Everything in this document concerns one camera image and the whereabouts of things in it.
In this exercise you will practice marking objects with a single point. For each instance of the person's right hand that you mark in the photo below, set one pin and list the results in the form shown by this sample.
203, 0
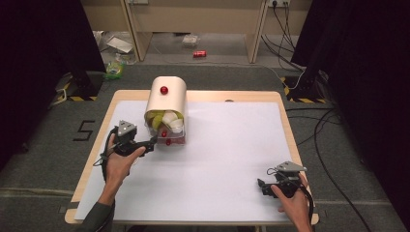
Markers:
296, 206

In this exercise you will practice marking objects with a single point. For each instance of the white paper sheet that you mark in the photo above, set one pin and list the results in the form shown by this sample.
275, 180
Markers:
209, 174

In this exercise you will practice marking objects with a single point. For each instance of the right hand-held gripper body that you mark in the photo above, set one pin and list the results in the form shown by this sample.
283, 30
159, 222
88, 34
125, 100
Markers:
288, 180

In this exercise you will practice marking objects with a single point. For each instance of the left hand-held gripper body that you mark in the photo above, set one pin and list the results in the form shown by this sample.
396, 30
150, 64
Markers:
125, 145

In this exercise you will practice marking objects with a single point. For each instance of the green snack bag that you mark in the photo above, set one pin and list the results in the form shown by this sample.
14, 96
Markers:
114, 69

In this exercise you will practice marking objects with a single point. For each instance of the black curtain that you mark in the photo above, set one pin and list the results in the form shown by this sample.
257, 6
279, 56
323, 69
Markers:
38, 64
370, 80

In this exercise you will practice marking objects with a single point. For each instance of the white wall socket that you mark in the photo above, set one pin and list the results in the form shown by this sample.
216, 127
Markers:
278, 3

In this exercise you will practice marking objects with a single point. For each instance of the person's left hand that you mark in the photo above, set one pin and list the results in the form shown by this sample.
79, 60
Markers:
119, 169

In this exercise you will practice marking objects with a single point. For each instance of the cream roll-top bread box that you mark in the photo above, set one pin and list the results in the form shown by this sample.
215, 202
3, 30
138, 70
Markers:
167, 100

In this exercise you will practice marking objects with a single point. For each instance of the clear plastic container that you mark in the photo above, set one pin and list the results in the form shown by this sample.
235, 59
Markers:
190, 41

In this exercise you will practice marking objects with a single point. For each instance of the black stand base hazard tape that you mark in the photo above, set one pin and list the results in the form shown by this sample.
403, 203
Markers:
304, 90
84, 87

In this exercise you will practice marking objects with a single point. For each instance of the red drink can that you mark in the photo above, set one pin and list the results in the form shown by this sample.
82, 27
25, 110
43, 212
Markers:
199, 53

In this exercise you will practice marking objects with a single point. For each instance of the beige desk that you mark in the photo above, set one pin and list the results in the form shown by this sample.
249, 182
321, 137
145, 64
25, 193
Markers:
193, 19

